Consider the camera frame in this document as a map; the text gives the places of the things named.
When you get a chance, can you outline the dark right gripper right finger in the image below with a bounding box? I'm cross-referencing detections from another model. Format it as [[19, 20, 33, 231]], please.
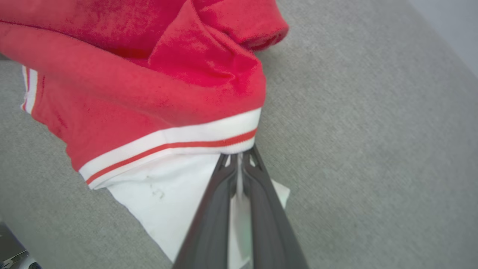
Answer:
[[241, 146, 310, 269]]

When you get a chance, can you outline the red and white garment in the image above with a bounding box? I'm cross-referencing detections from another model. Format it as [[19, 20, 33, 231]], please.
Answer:
[[0, 0, 291, 269]]

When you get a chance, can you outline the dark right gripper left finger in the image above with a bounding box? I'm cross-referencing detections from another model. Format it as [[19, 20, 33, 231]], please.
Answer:
[[173, 153, 239, 269]]

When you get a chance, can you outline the grey fabric sofa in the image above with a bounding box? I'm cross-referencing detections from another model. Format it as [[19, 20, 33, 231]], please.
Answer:
[[0, 0, 478, 269]]

